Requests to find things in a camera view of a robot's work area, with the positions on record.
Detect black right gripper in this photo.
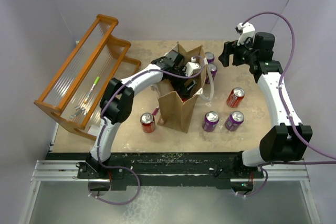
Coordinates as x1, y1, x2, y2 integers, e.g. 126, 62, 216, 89
219, 36, 257, 67

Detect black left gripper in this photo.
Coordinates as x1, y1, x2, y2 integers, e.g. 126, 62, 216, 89
169, 66, 196, 99

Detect brown canvas tote bag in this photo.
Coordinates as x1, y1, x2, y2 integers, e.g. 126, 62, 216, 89
151, 43, 208, 133

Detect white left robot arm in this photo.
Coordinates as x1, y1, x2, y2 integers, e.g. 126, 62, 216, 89
86, 51, 205, 178

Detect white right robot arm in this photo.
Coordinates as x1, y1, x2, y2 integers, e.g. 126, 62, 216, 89
218, 32, 313, 177

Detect purple soda can far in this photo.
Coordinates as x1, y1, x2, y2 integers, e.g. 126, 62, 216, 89
205, 51, 215, 64

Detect purple soda can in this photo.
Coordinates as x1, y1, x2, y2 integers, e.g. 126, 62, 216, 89
205, 51, 215, 64
205, 63, 217, 84
202, 111, 219, 132
225, 111, 244, 131

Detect small purple marker pen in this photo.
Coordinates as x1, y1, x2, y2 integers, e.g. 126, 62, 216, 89
152, 106, 160, 116

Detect purple soda can front left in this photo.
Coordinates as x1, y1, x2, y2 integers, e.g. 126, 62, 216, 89
202, 111, 219, 132

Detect purple soda can front right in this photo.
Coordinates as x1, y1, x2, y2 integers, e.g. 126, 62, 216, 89
225, 111, 244, 131

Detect green marker pen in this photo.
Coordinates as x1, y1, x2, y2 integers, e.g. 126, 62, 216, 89
83, 76, 100, 104

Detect small grey metal clips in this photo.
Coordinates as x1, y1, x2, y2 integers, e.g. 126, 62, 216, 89
69, 104, 87, 120

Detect orange wooden framed tray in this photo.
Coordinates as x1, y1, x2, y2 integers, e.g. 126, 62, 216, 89
34, 14, 141, 140

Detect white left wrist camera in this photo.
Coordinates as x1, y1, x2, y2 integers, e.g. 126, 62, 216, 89
184, 57, 201, 77

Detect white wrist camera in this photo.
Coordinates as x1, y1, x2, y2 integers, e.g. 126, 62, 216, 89
235, 22, 255, 46
184, 57, 201, 77

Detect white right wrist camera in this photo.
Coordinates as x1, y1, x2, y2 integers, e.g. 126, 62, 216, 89
235, 22, 255, 46

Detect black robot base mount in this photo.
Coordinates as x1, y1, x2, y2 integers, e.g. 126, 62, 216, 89
46, 152, 265, 191

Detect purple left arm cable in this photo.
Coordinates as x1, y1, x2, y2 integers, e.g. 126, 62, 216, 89
88, 55, 206, 205

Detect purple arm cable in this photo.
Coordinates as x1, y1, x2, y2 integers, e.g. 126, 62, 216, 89
88, 55, 206, 205
243, 12, 336, 198

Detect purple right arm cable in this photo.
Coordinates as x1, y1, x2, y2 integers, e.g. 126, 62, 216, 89
243, 12, 336, 198

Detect aluminium front rail frame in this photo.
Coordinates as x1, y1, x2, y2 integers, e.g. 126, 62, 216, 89
20, 160, 321, 223

